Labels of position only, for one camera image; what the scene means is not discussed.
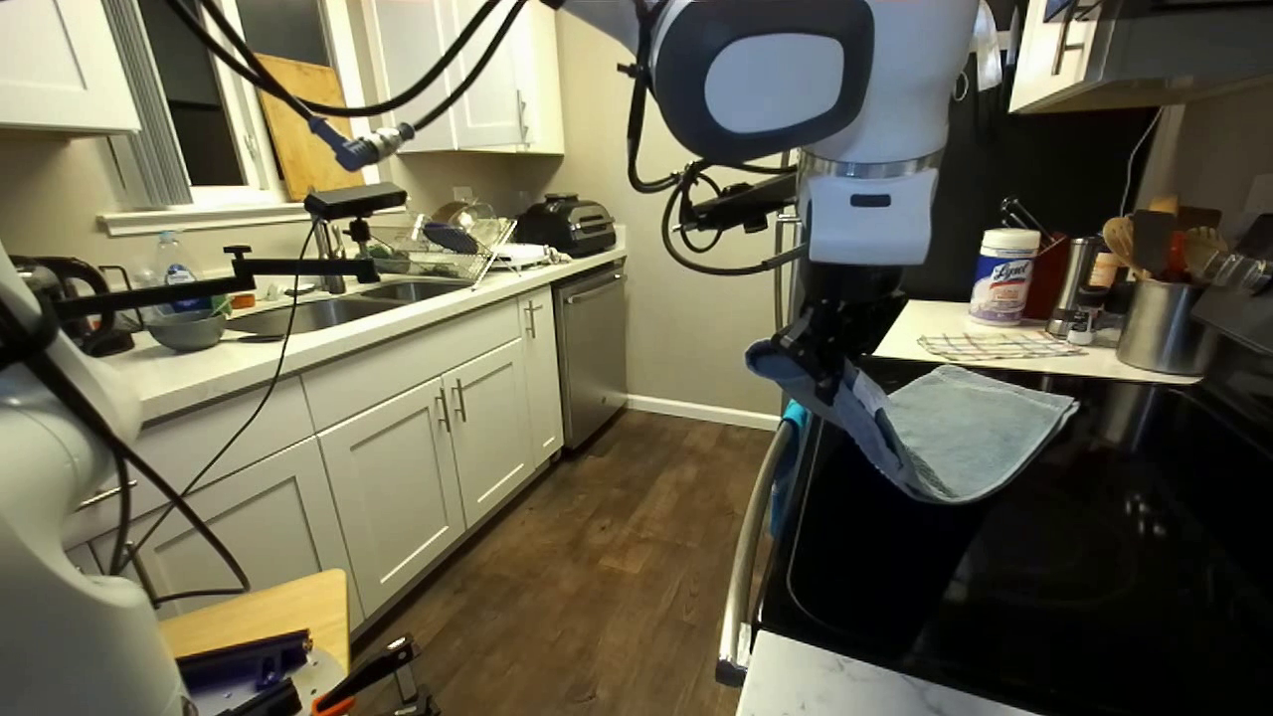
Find bright blue towel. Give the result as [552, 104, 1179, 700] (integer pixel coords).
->
[772, 397, 807, 536]

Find wooden cutting board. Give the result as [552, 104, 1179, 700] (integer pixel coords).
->
[260, 57, 362, 203]

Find black glass-top stove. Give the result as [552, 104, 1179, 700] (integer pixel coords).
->
[758, 378, 1273, 716]

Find stainless steel sink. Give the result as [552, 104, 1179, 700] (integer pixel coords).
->
[227, 279, 461, 344]

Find black toaster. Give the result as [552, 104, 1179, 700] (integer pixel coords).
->
[514, 195, 618, 260]

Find grey patterned trivet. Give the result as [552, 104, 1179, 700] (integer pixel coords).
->
[919, 330, 1082, 367]

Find steel utensil holder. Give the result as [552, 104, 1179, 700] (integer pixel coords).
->
[1118, 276, 1215, 378]

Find black refrigerator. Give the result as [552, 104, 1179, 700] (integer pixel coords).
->
[780, 0, 1159, 401]

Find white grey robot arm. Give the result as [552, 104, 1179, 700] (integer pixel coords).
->
[0, 0, 975, 716]

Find white lower kitchen cabinets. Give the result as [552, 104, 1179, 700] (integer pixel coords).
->
[68, 289, 560, 621]

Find black camera on stand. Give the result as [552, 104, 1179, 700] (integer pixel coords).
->
[223, 178, 412, 289]

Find light blue towel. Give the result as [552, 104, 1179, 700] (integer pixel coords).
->
[748, 344, 1078, 504]

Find disinfecting wipes canister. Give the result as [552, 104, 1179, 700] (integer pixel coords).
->
[972, 227, 1042, 324]

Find silver oven door handle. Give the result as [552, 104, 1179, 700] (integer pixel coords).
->
[717, 422, 793, 688]

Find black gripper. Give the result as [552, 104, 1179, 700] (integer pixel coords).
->
[780, 264, 903, 397]

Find white upper cabinet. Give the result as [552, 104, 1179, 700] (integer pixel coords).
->
[0, 0, 138, 134]

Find stainless dishwasher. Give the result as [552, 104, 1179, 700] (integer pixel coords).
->
[552, 264, 626, 451]

